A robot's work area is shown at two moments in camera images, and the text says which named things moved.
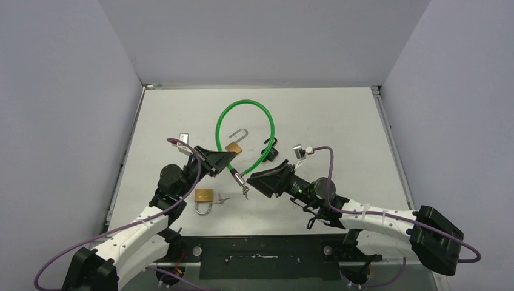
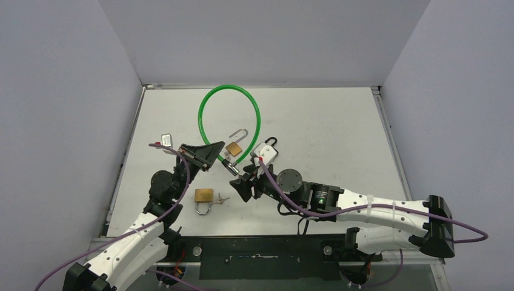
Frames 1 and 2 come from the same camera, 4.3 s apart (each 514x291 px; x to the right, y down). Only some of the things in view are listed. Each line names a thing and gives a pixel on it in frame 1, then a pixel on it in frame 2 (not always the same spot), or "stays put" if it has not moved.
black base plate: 263,257 stays put
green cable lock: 240,178 to 233,168
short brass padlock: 203,196 stays put
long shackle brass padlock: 234,147 stays put
